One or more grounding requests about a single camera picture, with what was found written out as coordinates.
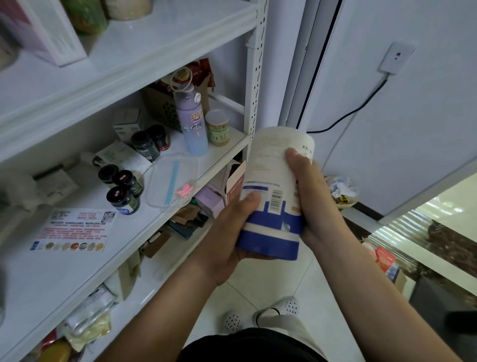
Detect person's left hand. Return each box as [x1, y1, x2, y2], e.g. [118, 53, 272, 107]
[190, 190, 263, 288]

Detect person's right hand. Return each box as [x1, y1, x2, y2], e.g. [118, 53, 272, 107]
[285, 147, 347, 251]

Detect white and blue canister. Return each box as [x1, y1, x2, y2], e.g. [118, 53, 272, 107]
[236, 126, 316, 262]

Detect brown cardboard box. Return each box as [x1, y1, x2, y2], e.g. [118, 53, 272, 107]
[361, 240, 409, 295]

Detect white metal shelving unit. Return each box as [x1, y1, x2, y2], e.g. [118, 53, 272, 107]
[0, 0, 269, 362]

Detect white striped canister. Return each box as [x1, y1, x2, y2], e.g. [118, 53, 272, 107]
[103, 0, 155, 22]

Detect green canister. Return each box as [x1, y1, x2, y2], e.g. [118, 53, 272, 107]
[61, 0, 110, 36]

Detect pink cherry blossom box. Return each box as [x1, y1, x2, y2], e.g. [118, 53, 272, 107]
[0, 0, 89, 68]

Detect beige ribbed canister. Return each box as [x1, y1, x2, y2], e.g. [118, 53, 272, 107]
[0, 33, 19, 73]

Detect person's left forearm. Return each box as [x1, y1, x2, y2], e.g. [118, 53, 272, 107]
[97, 257, 225, 362]

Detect person's right forearm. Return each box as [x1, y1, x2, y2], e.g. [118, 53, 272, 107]
[313, 224, 463, 362]

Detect person's white shoe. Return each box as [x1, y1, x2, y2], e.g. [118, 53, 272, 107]
[257, 295, 299, 318]
[222, 311, 245, 334]

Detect person's black clothing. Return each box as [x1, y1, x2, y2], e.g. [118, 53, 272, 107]
[177, 328, 329, 362]

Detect person's grey trousers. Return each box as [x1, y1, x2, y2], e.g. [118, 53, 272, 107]
[257, 312, 321, 352]

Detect waste basket with rubbish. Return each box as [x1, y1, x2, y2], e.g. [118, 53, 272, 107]
[324, 175, 360, 210]

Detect clear plastic container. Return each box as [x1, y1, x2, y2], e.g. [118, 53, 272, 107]
[144, 153, 201, 209]

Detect small dark bottle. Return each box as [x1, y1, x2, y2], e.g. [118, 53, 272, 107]
[115, 169, 145, 197]
[106, 185, 141, 216]
[97, 164, 120, 185]

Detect small green jar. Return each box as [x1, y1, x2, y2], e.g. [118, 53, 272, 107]
[206, 109, 231, 147]

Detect dark brown pill jar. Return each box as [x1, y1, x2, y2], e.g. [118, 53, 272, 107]
[148, 123, 171, 152]
[131, 130, 160, 163]

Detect lavender bottle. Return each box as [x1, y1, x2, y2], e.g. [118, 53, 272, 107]
[173, 69, 210, 158]

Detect white colourful sticker sheet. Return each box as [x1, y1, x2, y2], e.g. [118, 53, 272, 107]
[30, 207, 118, 253]

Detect white standing air conditioner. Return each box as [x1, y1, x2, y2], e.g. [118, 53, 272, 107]
[257, 0, 344, 131]

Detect dark grey furniture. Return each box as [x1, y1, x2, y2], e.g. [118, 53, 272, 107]
[408, 276, 477, 362]

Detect black wall cable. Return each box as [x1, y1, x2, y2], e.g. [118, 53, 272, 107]
[307, 75, 390, 135]

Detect white wall socket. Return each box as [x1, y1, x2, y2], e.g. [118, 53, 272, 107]
[379, 41, 416, 76]

